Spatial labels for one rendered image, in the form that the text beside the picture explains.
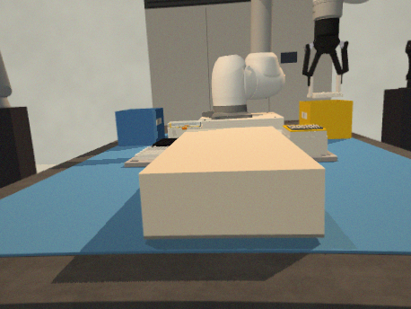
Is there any yellow open-top bin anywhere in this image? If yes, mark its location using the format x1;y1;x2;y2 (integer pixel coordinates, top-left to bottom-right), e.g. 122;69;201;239
299;100;353;139

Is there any blue flat mat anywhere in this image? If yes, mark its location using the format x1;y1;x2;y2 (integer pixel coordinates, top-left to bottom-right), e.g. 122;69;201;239
0;137;411;257

